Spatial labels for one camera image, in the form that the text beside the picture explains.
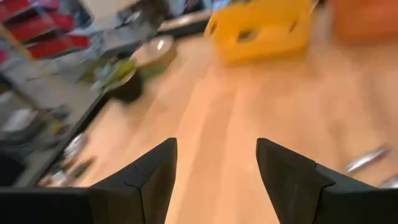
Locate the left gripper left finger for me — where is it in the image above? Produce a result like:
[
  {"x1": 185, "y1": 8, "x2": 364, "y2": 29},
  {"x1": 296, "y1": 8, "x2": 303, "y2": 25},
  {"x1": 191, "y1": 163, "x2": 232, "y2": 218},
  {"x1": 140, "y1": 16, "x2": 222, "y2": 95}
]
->
[{"x1": 0, "y1": 137, "x2": 178, "y2": 224}]

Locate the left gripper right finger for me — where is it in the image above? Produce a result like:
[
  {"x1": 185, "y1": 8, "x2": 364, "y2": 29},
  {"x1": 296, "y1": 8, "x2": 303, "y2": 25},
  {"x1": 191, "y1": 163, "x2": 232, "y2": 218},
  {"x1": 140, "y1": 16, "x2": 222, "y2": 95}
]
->
[{"x1": 255, "y1": 137, "x2": 398, "y2": 224}]

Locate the silver black battery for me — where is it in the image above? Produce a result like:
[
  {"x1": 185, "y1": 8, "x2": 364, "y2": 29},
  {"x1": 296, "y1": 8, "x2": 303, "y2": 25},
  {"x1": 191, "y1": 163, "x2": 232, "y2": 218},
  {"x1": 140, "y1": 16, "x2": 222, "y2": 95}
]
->
[
  {"x1": 63, "y1": 133, "x2": 82, "y2": 156},
  {"x1": 344, "y1": 145, "x2": 392, "y2": 174},
  {"x1": 377, "y1": 175, "x2": 398, "y2": 190},
  {"x1": 73, "y1": 136, "x2": 90, "y2": 160}
]

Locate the black copper Duracell battery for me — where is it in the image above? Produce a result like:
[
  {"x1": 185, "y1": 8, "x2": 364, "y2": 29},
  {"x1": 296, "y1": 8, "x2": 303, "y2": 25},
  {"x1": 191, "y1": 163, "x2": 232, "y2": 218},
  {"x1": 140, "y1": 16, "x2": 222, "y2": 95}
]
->
[
  {"x1": 68, "y1": 156, "x2": 96, "y2": 179},
  {"x1": 36, "y1": 170, "x2": 73, "y2": 189}
]

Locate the potted succulent plant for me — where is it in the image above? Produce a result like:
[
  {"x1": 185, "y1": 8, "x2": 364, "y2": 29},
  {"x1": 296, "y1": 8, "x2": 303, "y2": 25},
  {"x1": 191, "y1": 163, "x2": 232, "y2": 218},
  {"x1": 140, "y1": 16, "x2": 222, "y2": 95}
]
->
[{"x1": 76, "y1": 57, "x2": 144, "y2": 104}]

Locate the white cylindrical table lamp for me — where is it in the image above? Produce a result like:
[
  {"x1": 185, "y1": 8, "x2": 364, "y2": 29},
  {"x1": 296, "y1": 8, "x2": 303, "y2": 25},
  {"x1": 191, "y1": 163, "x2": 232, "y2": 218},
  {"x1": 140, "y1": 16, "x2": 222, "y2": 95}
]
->
[{"x1": 129, "y1": 34, "x2": 178, "y2": 68}]

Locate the yellow plastic bin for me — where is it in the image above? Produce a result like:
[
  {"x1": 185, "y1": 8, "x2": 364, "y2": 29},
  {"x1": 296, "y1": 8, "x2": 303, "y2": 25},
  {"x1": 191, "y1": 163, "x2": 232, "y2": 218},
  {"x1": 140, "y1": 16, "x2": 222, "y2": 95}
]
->
[{"x1": 204, "y1": 0, "x2": 313, "y2": 64}]

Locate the red storage shelf rack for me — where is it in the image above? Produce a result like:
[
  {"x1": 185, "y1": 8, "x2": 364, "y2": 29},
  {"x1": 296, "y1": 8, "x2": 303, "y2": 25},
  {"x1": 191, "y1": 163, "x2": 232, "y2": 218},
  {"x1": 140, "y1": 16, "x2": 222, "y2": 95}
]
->
[{"x1": 0, "y1": 0, "x2": 91, "y2": 60}]

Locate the orange plastic bin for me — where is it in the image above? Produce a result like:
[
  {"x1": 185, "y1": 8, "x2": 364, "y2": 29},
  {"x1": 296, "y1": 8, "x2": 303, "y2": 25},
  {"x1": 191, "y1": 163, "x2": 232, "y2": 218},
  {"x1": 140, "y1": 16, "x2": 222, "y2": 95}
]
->
[{"x1": 330, "y1": 0, "x2": 398, "y2": 43}]

